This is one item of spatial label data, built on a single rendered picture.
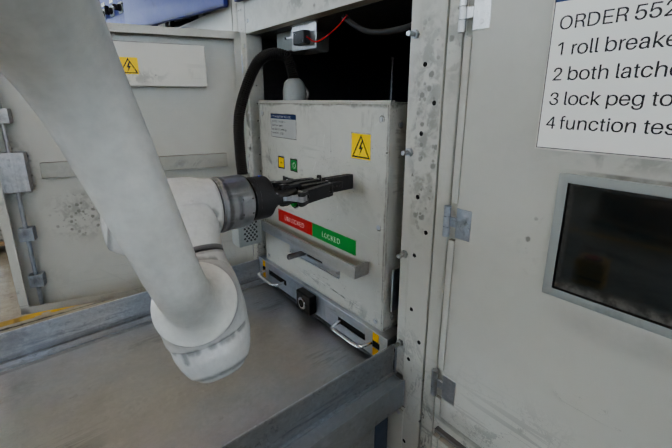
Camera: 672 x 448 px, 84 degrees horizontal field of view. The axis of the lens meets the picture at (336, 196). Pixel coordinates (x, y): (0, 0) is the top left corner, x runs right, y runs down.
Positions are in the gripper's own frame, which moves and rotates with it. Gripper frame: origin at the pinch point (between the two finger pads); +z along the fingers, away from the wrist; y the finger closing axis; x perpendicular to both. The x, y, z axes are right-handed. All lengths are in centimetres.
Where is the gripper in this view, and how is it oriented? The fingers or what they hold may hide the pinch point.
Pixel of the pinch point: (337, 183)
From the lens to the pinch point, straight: 76.2
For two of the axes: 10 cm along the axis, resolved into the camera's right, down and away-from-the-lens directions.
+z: 7.7, -1.6, 6.2
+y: 6.4, 1.9, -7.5
